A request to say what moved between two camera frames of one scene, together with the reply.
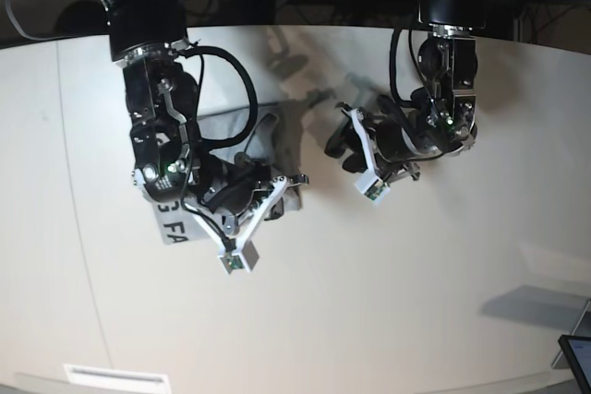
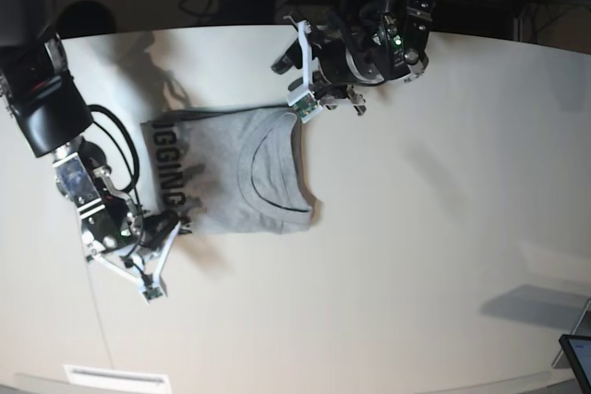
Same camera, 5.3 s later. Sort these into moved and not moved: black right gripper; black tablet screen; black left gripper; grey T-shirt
Moved: grey T-shirt; black left gripper; black right gripper
Not moved: black tablet screen
